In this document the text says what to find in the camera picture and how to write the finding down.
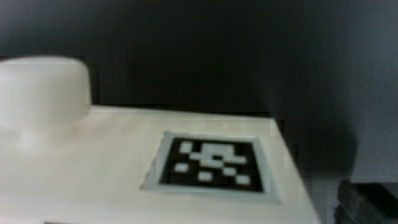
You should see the white front drawer box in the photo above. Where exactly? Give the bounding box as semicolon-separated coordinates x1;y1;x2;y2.
0;57;321;224

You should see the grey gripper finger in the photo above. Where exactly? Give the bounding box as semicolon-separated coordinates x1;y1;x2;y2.
335;180;398;224

